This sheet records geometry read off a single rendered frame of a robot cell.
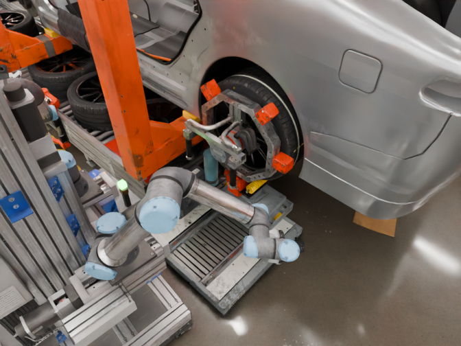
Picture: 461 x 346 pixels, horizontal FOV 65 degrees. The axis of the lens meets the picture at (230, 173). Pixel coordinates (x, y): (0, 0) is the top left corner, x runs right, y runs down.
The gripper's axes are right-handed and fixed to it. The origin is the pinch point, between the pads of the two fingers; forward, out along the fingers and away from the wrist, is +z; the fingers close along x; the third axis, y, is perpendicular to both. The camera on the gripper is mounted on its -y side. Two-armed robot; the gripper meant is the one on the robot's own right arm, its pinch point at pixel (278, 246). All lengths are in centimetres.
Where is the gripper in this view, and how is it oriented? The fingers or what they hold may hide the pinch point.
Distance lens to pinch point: 165.1
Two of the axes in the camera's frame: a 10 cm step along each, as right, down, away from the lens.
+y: -10.0, -0.2, -0.4
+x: -0.2, 9.9, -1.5
